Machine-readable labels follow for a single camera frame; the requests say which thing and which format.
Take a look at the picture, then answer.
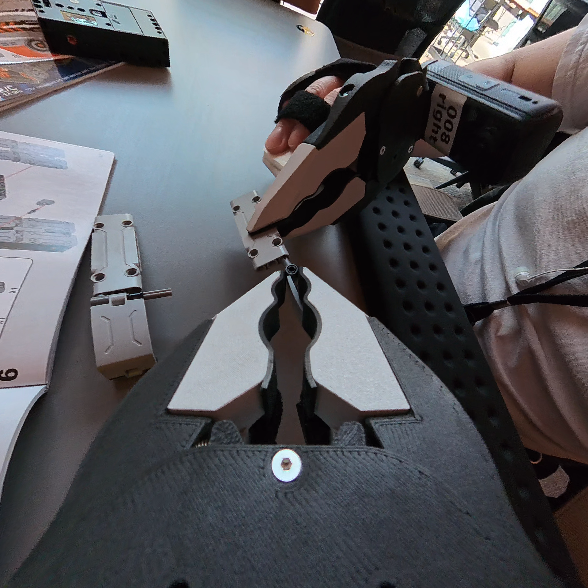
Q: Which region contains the person's white shirt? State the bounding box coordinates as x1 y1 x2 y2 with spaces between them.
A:
434 14 588 465

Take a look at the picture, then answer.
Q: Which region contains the black mesh office chair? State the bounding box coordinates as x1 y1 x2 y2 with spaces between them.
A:
316 0 467 62

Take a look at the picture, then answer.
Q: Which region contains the blue paper leaflet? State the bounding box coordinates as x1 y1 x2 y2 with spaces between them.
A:
0 55 126 111

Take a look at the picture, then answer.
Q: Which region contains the grey curved toy panel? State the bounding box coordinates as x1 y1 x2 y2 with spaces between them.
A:
284 263 306 313

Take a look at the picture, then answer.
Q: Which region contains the person's right hand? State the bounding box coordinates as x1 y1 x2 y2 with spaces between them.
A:
264 73 345 155

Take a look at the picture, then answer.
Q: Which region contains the person's right forearm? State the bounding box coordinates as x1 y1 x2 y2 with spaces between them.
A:
466 25 572 90

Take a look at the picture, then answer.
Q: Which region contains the grey desk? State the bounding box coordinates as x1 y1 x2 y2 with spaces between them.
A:
0 0 368 588

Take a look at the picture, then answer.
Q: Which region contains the open instruction booklet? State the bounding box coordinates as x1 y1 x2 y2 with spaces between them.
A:
0 131 115 494

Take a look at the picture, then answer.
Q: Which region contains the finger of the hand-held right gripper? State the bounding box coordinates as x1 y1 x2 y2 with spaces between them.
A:
276 170 370 240
246 111 368 235

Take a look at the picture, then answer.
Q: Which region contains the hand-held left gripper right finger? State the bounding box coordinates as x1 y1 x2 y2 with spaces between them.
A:
299 268 411 444

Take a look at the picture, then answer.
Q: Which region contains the grey toy panel with holes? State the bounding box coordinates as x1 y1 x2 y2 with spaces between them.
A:
230 188 291 272

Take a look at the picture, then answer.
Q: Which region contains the black perforated chair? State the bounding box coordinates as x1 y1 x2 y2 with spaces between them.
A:
337 175 579 588

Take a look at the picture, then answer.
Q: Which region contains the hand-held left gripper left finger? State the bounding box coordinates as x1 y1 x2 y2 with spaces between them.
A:
168 270 282 444

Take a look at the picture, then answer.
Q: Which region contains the black neck strap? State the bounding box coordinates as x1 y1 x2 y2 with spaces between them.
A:
464 259 588 324

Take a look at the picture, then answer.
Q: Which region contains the grey joined toy panel assembly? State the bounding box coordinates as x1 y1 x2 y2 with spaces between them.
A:
89 213 173 381

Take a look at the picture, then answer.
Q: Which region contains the black toy battery box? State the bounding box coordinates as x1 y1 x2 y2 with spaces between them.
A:
33 0 171 68

